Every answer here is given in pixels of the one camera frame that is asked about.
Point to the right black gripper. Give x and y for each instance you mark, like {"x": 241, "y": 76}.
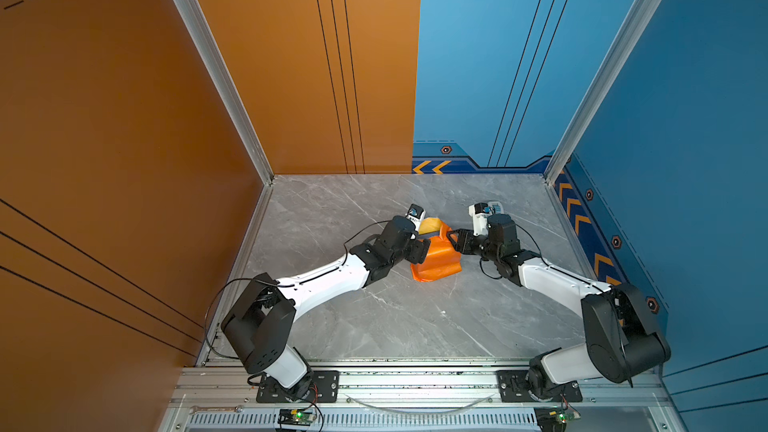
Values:
{"x": 464, "y": 239}

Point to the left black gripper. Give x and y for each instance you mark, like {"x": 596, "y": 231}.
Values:
{"x": 418, "y": 251}

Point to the yellow orange wrapping paper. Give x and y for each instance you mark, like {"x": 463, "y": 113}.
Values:
{"x": 442, "y": 259}

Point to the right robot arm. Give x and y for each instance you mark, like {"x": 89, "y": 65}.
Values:
{"x": 622, "y": 337}

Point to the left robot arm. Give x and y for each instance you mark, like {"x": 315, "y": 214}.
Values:
{"x": 259, "y": 324}

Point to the right green circuit board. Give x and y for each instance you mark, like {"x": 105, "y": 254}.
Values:
{"x": 551, "y": 420}

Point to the green circuit board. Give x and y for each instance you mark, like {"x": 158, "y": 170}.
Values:
{"x": 551, "y": 420}
{"x": 296, "y": 420}

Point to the left green circuit board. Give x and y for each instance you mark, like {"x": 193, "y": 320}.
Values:
{"x": 296, "y": 420}

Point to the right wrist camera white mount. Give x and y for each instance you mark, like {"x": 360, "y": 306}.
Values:
{"x": 493, "y": 228}

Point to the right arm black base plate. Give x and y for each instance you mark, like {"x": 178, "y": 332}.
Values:
{"x": 518, "y": 386}

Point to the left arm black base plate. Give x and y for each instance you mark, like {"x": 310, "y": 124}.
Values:
{"x": 317, "y": 386}

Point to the clear tube on rail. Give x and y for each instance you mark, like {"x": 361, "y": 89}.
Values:
{"x": 420, "y": 409}

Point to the aluminium front rail frame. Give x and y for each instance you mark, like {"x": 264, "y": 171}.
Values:
{"x": 220, "y": 398}

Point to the right aluminium corner post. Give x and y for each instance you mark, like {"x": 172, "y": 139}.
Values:
{"x": 631, "y": 30}

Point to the aluminium corner post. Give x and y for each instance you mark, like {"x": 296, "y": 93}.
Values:
{"x": 631, "y": 30}
{"x": 205, "y": 43}

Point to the left aluminium corner post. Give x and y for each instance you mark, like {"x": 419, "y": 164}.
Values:
{"x": 205, "y": 43}

